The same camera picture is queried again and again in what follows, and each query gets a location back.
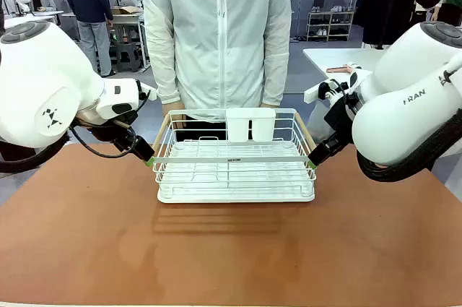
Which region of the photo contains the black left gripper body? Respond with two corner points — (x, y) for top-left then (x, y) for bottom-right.
(77, 110), (141, 152)

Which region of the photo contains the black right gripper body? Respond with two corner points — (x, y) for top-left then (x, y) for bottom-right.
(323, 94), (359, 146)

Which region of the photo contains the white wire dish rack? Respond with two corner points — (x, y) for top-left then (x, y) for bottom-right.
(151, 108), (318, 204)

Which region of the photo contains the person's left forearm white sleeve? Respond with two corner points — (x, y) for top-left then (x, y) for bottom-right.
(262, 28), (292, 108)

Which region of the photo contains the person's right forearm white sleeve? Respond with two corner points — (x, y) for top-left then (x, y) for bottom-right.
(143, 28), (182, 105)

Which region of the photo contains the clear plastic bag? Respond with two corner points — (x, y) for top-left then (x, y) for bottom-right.
(306, 100), (337, 146)

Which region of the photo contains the white side table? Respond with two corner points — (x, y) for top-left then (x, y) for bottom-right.
(302, 46), (388, 88)

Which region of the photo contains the grey plastic step stool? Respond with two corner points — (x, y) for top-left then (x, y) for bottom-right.
(114, 42), (142, 74)

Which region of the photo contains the white plastic cutlery holder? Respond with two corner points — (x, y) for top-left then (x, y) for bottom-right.
(225, 108), (277, 143)

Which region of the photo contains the wooden shoe rack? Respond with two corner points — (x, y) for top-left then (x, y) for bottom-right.
(306, 10), (355, 43)

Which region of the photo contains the white desk with box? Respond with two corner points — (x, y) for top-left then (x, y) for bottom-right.
(61, 10), (152, 70)

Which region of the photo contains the cardboard box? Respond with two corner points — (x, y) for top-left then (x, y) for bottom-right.
(109, 6), (143, 16)

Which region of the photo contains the person in navy jacket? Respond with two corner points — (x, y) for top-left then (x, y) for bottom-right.
(64, 0), (118, 79)

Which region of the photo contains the hanging black coat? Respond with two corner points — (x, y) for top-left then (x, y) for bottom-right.
(354, 0), (442, 46)

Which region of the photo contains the white background desk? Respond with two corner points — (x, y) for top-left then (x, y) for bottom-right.
(0, 10), (65, 30)

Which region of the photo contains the person in white jacket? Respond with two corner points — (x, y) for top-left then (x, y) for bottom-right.
(142, 0), (292, 142)

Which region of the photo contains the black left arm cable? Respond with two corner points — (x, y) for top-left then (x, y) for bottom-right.
(69, 89), (152, 160)

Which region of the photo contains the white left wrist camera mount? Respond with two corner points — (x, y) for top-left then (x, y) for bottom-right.
(136, 80), (159, 102)

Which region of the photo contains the black left arm cable sleeve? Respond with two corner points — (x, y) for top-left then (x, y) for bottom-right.
(0, 132), (70, 174)

